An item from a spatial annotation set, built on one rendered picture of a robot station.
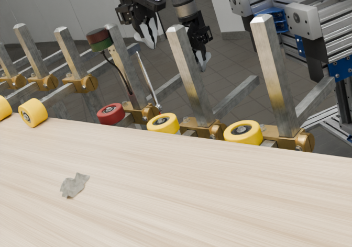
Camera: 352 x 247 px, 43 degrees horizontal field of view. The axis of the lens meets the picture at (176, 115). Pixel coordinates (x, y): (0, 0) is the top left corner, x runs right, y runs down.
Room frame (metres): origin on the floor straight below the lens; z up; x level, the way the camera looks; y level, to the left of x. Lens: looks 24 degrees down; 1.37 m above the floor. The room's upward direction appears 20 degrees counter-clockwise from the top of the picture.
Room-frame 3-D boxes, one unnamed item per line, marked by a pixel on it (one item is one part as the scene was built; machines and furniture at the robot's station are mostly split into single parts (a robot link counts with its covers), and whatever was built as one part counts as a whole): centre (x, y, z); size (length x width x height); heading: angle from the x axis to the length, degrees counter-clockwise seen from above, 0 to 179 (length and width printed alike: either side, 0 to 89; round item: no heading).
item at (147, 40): (1.34, 0.02, 1.05); 0.06 x 0.03 x 0.09; 40
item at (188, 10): (1.53, -0.16, 1.05); 0.08 x 0.08 x 0.05
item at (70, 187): (0.87, 0.27, 0.91); 0.09 x 0.07 x 0.02; 164
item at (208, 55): (1.52, -0.17, 0.86); 0.06 x 0.03 x 0.09; 130
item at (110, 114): (1.24, 0.18, 0.85); 0.08 x 0.08 x 0.11
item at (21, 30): (1.65, 0.41, 0.94); 0.04 x 0.04 x 0.48; 40
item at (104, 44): (1.24, 0.13, 1.10); 0.06 x 0.06 x 0.02
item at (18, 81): (1.86, 0.59, 0.95); 0.14 x 0.06 x 0.05; 40
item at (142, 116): (1.28, 0.11, 0.85); 0.14 x 0.06 x 0.05; 40
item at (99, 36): (1.24, 0.13, 1.12); 0.06 x 0.06 x 0.02
